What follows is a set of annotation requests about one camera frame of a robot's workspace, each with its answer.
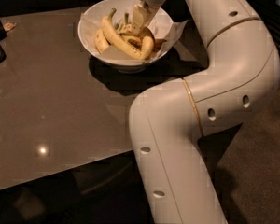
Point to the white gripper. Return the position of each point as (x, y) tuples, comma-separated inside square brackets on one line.
[(143, 16)]

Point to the curved spotted yellow banana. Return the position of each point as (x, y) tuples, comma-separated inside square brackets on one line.
[(139, 46)]

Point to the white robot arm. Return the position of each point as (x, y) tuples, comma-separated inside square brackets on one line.
[(167, 121)]

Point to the long yellow banana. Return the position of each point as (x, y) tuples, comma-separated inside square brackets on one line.
[(114, 38)]

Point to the left yellow banana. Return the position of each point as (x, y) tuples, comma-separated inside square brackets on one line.
[(100, 41)]

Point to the white paper bowl liner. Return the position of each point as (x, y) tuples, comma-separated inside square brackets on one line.
[(165, 25)]

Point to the small crumpled wrapper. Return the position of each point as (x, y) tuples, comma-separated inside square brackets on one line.
[(9, 26)]

